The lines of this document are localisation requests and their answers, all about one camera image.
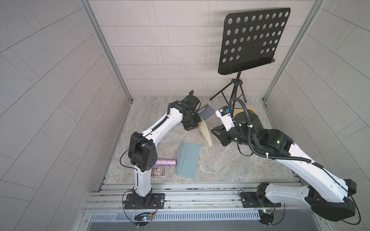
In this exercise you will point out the green circuit board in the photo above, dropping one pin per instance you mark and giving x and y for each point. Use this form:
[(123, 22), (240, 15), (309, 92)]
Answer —
[(143, 219), (267, 216)]

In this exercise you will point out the black perforated music stand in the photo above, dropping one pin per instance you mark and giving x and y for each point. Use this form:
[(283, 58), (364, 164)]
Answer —
[(250, 40)]

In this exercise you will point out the aluminium rail frame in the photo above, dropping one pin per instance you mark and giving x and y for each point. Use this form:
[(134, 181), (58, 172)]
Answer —
[(178, 197)]

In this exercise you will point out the right green circuit board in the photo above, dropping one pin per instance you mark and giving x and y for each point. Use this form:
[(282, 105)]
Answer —
[(267, 216)]

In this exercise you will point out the dark grey envelope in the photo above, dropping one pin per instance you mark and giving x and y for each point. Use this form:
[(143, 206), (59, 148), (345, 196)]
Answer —
[(206, 112)]

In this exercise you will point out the cream yellow envelope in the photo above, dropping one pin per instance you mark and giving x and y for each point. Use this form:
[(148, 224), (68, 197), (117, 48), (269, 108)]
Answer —
[(204, 131)]

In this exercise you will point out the left green circuit board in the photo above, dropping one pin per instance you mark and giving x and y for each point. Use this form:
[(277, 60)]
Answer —
[(143, 219)]

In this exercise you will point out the tan kraft envelope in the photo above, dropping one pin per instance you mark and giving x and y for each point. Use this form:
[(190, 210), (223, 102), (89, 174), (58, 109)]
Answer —
[(241, 110)]

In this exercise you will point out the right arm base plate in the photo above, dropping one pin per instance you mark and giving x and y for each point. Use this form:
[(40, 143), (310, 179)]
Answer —
[(255, 200)]

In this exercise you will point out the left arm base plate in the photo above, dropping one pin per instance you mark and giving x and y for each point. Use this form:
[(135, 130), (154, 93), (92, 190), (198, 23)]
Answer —
[(150, 201)]

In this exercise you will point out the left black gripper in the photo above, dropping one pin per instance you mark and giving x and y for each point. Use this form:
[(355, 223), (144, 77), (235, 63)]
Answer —
[(195, 125)]

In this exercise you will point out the teal blue envelope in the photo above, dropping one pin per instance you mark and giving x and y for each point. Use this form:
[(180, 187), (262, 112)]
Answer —
[(187, 160)]

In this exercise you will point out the glittery purple microphone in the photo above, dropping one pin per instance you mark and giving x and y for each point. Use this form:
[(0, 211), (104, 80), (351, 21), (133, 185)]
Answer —
[(165, 162)]

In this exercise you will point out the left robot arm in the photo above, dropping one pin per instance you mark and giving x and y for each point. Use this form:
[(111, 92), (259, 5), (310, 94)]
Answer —
[(143, 154)]

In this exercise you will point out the small colourful picture card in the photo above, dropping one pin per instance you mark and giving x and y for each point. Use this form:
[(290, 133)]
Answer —
[(158, 172)]

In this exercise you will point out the white ventilation grille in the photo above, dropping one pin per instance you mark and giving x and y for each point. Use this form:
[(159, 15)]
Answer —
[(166, 216)]

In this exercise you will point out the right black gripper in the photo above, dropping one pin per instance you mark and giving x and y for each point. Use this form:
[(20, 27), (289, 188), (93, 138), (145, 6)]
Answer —
[(222, 132)]

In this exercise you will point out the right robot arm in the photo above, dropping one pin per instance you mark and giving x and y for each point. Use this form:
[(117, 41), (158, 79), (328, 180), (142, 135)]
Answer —
[(325, 194)]

